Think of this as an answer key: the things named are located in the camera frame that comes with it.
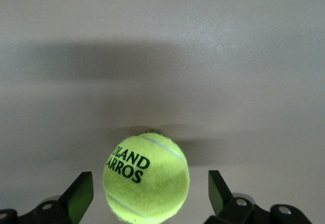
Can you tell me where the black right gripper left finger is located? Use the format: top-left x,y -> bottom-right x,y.
0,171 -> 95,224

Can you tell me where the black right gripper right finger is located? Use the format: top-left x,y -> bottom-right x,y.
204,169 -> 313,224

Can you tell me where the yellow tennis ball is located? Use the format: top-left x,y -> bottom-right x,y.
102,132 -> 190,222

